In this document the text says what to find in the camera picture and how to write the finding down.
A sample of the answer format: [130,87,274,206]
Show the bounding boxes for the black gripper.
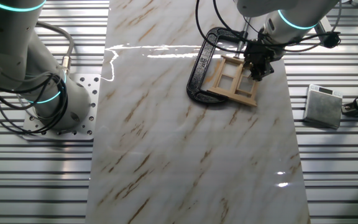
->
[243,39,285,82]

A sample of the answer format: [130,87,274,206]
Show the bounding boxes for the black base cable bundle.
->
[0,70,70,136]

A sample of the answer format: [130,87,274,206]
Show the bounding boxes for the black C-clamp with steel screw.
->
[186,17,251,105]

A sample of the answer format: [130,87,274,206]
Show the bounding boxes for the white marble pattern board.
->
[85,0,311,224]

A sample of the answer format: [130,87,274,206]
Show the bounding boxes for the wooden sliding window model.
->
[206,55,259,108]

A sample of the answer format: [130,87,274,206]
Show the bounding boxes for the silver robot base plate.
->
[22,73,101,141]

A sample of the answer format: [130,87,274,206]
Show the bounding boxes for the silver digital scale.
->
[302,83,344,130]

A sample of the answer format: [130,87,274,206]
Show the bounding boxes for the thick grey cable with connector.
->
[35,21,75,75]

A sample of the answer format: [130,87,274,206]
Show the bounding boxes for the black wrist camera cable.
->
[194,0,342,54]

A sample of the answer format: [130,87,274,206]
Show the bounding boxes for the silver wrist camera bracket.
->
[314,15,342,49]

